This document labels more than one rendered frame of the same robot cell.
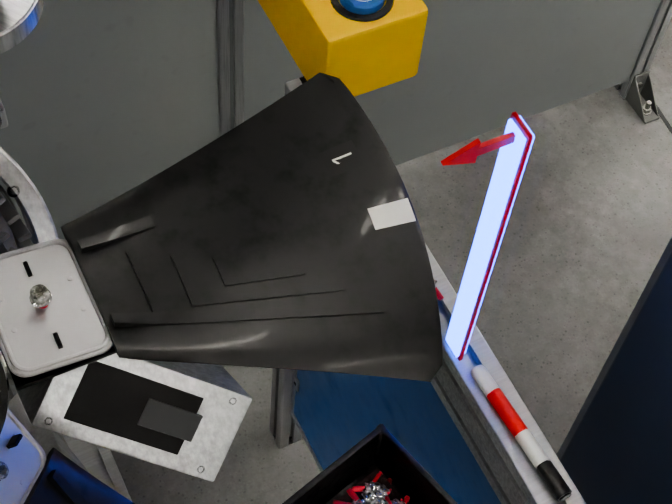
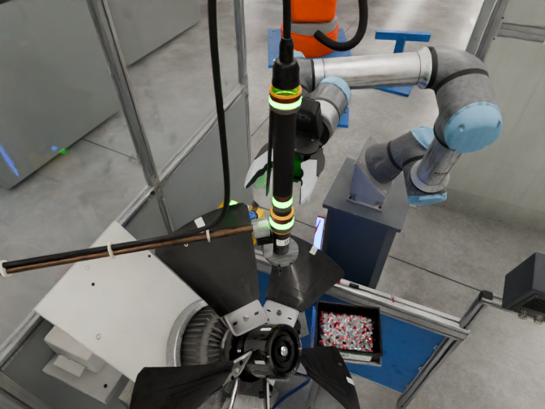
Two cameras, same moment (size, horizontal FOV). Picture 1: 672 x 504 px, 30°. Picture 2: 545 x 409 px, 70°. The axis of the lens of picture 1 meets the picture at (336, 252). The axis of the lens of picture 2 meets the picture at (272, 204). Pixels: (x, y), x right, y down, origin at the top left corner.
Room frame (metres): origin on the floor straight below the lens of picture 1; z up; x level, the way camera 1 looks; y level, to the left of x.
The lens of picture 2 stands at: (0.01, 0.46, 2.09)
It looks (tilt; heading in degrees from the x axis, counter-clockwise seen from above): 47 degrees down; 324
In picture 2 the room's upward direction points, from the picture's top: straight up
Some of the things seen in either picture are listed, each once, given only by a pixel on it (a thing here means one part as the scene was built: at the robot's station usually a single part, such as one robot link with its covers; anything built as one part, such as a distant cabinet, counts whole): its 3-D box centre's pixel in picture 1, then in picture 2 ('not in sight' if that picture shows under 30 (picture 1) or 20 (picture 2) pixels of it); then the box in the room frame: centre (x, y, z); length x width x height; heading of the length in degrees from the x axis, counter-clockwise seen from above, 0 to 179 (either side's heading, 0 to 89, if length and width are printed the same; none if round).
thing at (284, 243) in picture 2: not in sight; (282, 178); (0.38, 0.18, 1.66); 0.04 x 0.04 x 0.46
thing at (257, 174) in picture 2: not in sight; (259, 176); (0.42, 0.19, 1.63); 0.09 x 0.03 x 0.06; 100
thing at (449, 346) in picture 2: not in sight; (424, 375); (0.12, -0.41, 0.39); 0.04 x 0.04 x 0.78; 32
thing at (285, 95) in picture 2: not in sight; (285, 97); (0.38, 0.18, 1.80); 0.04 x 0.04 x 0.03
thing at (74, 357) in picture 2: not in sight; (81, 342); (0.77, 0.65, 0.92); 0.17 x 0.16 x 0.11; 32
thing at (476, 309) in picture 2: not in sight; (475, 311); (0.12, -0.41, 0.96); 0.03 x 0.03 x 0.20; 32
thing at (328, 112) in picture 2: not in sight; (315, 122); (0.48, 0.02, 1.64); 0.08 x 0.05 x 0.08; 32
